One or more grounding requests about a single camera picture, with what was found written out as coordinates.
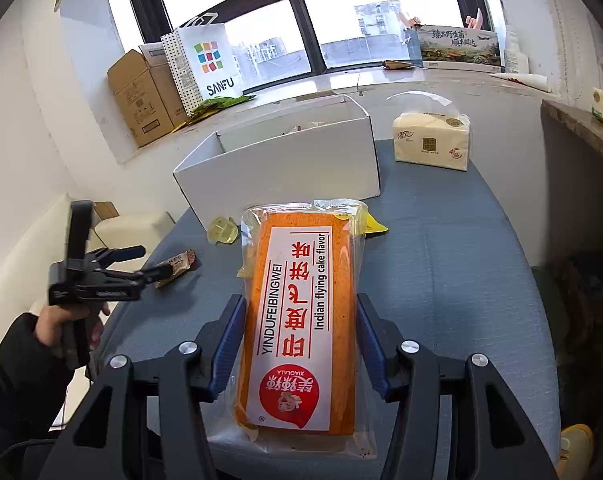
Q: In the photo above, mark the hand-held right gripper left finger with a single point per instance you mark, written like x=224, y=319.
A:
x=229, y=350

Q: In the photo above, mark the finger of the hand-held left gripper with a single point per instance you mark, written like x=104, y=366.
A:
x=154, y=274
x=126, y=253

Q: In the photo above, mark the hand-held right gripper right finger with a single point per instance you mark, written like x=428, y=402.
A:
x=374, y=350

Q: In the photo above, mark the small brown red snack packet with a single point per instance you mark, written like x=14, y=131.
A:
x=179, y=262

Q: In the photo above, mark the orange cake packet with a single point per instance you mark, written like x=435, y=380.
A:
x=296, y=310

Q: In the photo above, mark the yellow snack packet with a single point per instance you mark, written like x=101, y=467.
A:
x=374, y=225

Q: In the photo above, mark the white cardboard box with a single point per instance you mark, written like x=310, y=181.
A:
x=281, y=180

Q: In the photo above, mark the person's left forearm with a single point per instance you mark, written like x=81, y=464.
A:
x=21, y=370

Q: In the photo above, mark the person's left hand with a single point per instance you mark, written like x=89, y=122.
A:
x=48, y=322

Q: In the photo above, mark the brown cardboard piece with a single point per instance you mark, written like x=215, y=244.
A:
x=106, y=210

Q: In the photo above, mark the yellow jelly cup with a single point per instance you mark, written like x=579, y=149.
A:
x=222, y=230

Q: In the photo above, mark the brown cardboard box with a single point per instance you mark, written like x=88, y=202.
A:
x=141, y=100

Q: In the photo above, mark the pile of green sachets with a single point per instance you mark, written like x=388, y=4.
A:
x=216, y=105

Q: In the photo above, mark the white dotted shopping bag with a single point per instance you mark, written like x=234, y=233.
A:
x=206, y=60

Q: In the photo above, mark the cream tissue pack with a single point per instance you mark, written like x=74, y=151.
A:
x=431, y=142

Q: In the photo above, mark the yellow white shoe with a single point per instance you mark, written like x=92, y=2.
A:
x=576, y=447

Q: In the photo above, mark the brown snack wrapper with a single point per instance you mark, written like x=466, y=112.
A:
x=401, y=65

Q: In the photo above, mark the white red paper sheet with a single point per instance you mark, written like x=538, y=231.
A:
x=521, y=81

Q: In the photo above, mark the stone top side table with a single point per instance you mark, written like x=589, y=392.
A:
x=576, y=120

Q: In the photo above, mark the printed landscape tissue box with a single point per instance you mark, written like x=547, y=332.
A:
x=456, y=47

